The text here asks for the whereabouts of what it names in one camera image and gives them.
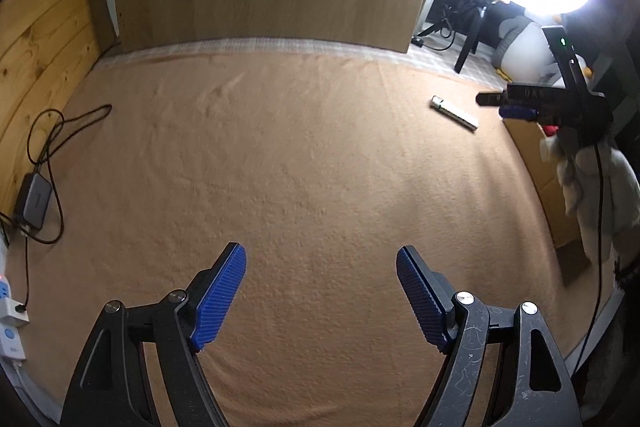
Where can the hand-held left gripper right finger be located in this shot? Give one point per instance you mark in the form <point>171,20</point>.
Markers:
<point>425,302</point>

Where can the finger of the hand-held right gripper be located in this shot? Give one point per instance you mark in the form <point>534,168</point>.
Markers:
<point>517,112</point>
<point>525,96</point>

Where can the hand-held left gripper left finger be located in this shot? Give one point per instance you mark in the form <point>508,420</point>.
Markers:
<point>220,297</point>

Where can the red fabric pouch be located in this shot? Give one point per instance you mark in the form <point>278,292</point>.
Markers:
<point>551,130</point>

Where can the patterned white lighter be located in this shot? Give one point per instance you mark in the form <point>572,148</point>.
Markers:
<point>452,112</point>

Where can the cardboard box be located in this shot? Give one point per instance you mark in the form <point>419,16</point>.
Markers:
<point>540,177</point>

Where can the large penguin plush toy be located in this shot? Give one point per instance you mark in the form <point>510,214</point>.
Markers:
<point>525,52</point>

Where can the small penguin plush toy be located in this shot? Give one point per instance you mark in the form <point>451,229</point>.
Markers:
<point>581,63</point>

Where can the black tripod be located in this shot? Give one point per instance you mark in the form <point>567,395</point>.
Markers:
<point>467,47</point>

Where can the white power strip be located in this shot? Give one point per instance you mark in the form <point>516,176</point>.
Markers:
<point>10,307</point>

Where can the grey charger adapter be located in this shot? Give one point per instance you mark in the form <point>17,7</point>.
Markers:
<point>32,199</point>

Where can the pine plank board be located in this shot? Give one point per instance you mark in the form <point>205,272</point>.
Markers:
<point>40,57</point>

